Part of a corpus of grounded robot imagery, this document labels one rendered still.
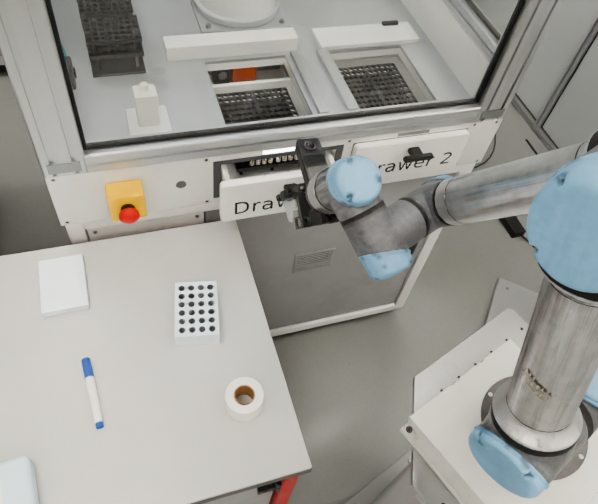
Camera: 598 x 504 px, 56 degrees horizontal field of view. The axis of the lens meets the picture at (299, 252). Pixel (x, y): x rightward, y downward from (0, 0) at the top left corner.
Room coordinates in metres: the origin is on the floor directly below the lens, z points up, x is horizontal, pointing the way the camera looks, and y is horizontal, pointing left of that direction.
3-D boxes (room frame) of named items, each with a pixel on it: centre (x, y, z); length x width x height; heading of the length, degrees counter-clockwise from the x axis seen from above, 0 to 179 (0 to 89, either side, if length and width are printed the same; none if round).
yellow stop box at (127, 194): (0.72, 0.36, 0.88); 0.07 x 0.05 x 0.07; 116
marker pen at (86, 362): (0.36, 0.32, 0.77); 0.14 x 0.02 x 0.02; 31
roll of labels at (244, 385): (0.40, 0.05, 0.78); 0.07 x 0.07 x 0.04
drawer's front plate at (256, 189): (0.83, 0.05, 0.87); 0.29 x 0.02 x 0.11; 116
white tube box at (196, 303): (0.55, 0.18, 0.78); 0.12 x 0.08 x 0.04; 16
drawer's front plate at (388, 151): (1.02, -0.21, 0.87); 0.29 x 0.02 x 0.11; 116
